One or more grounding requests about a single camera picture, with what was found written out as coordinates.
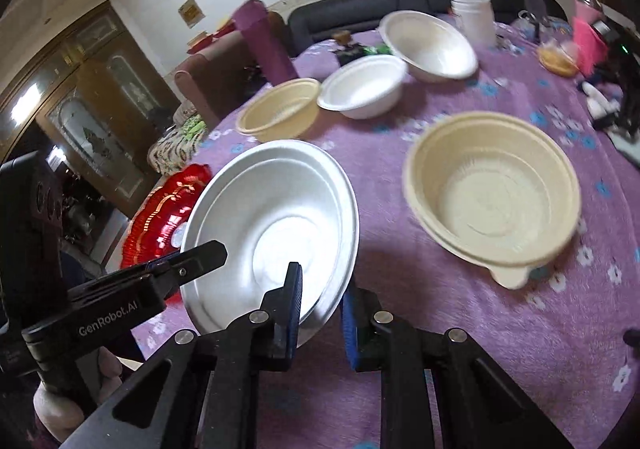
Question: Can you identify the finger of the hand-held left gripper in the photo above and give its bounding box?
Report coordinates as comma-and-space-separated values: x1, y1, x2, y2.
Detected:
144, 239, 229, 303

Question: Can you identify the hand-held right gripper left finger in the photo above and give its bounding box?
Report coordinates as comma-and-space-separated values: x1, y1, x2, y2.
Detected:
60, 262, 304, 449

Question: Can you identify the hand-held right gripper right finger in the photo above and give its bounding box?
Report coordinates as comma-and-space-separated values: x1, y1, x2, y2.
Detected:
342, 291, 576, 449

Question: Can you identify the large white foam bowl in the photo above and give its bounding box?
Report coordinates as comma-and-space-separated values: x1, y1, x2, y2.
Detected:
180, 139, 361, 350
378, 10, 479, 82

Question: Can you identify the person's left hand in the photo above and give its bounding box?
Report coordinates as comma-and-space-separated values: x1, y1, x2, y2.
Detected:
32, 344, 124, 443

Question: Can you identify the red scalloped plate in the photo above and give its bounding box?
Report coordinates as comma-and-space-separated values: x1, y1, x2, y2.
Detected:
120, 164, 213, 306

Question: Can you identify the green patterned cushion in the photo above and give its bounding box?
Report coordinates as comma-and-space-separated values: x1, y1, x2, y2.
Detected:
147, 113, 209, 176

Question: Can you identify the wooden glass-door cabinet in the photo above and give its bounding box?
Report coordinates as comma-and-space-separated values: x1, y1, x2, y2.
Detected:
0, 0, 182, 230

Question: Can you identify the small beige plastic bowl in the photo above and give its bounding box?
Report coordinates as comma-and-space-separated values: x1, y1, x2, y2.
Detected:
235, 78, 321, 142

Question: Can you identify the purple floral tablecloth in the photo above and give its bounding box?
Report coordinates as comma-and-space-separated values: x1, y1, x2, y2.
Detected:
132, 26, 640, 449

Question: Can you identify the large beige plastic bowl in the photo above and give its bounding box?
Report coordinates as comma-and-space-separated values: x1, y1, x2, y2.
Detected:
402, 111, 584, 290

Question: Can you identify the purple rolled mat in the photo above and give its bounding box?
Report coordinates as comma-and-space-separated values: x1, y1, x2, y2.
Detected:
231, 0, 299, 86

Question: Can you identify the small white foam bowl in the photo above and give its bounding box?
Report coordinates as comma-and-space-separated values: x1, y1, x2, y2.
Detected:
317, 54, 409, 120

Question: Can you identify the black sofa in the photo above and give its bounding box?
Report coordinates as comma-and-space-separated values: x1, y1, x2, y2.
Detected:
287, 0, 571, 58

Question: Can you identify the white plastic jar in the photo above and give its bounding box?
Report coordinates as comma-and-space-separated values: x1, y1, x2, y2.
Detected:
449, 0, 497, 48

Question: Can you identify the orange food in clear bag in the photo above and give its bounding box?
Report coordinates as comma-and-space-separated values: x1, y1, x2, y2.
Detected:
538, 41, 581, 78

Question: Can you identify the black slotted spatula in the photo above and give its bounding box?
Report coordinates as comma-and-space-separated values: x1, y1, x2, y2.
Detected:
519, 0, 552, 42

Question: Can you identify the pink sleeved bottle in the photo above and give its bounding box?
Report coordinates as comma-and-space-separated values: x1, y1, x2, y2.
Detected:
571, 15, 610, 76

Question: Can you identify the yellow wall sticker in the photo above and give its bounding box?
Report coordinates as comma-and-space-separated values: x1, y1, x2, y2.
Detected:
178, 0, 206, 25

